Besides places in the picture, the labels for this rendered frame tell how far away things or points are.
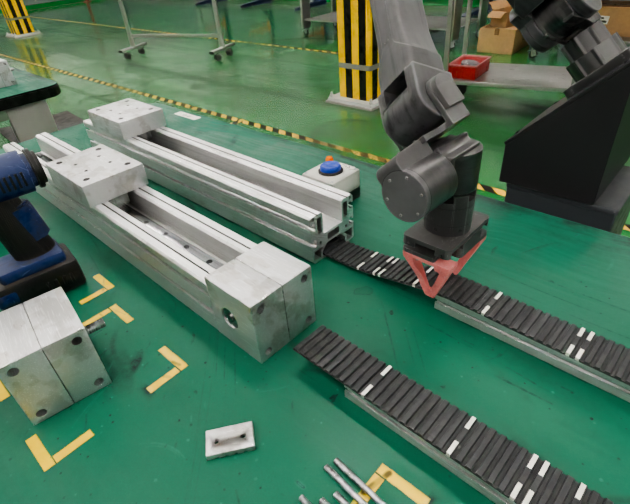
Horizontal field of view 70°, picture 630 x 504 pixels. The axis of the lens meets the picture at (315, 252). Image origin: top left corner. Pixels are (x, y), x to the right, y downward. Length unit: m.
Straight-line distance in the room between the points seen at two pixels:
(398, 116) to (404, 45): 0.08
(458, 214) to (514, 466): 0.26
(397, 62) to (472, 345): 0.35
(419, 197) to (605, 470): 0.31
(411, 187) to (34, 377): 0.45
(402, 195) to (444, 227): 0.10
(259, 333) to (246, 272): 0.08
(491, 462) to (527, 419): 0.09
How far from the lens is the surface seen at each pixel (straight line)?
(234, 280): 0.56
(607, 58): 0.95
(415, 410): 0.49
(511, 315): 0.61
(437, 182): 0.48
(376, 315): 0.63
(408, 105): 0.53
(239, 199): 0.81
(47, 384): 0.60
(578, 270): 0.77
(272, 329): 0.56
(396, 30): 0.59
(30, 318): 0.62
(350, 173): 0.86
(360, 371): 0.52
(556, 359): 0.60
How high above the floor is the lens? 1.21
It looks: 35 degrees down
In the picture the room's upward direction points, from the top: 5 degrees counter-clockwise
